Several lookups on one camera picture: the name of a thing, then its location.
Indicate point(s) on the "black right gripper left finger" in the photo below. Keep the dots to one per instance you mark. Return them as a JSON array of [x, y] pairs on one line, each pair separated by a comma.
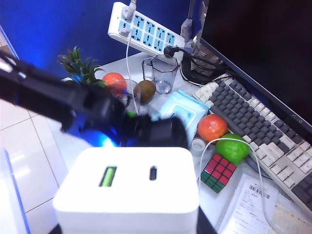
[[55, 230]]

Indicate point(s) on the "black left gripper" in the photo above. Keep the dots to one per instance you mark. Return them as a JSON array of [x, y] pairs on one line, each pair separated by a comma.
[[161, 132]]

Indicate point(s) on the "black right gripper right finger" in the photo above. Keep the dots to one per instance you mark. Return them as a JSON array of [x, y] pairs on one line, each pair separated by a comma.
[[203, 223]]

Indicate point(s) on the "white charging base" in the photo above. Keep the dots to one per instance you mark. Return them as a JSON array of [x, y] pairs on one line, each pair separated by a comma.
[[126, 195]]

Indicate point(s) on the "black and blue left arm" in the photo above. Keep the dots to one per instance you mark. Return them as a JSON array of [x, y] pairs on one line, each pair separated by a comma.
[[48, 92]]

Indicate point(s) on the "light blue wet wipes pack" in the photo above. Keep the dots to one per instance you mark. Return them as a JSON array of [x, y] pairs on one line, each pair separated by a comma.
[[180, 109]]

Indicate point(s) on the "brown kiwi fruit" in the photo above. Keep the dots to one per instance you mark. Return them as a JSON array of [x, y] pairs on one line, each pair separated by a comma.
[[147, 91]]

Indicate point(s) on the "clear plastic measuring cup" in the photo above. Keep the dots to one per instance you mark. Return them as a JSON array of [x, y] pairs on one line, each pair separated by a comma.
[[163, 85]]

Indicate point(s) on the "clear plastic document bag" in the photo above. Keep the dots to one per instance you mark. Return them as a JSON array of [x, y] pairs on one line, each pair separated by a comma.
[[248, 207]]

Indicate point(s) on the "orange fruit beside keyboard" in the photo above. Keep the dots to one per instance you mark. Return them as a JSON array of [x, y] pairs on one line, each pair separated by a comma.
[[212, 126]]

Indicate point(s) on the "Rubik's cube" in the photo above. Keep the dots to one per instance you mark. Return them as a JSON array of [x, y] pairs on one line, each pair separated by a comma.
[[219, 173]]

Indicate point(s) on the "orange fruit in glass bowl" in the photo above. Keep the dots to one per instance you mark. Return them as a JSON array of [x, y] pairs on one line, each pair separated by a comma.
[[113, 80]]

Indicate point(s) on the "small green apple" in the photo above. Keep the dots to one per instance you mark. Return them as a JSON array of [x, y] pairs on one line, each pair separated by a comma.
[[231, 151]]

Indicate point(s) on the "white and grey keyboard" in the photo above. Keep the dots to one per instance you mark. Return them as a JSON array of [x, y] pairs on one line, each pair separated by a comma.
[[256, 122]]

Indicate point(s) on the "white power strip blue sockets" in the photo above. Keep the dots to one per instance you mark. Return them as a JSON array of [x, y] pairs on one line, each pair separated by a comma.
[[151, 36]]

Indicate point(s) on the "artificial pineapple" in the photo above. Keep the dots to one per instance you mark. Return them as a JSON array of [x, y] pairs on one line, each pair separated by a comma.
[[78, 65]]

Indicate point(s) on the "black AOC computer monitor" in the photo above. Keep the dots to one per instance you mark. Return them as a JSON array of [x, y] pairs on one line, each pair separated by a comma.
[[256, 48]]

